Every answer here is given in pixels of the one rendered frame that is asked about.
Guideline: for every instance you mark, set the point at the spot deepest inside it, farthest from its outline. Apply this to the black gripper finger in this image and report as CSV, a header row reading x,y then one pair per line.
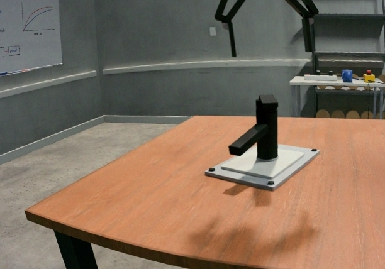
x,y
307,19
226,20

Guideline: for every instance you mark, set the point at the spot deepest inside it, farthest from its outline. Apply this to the black tap on white base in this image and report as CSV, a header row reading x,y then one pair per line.
x,y
266,160

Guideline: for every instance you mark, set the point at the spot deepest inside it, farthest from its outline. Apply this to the grey metal base plate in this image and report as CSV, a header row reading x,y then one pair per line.
x,y
264,183

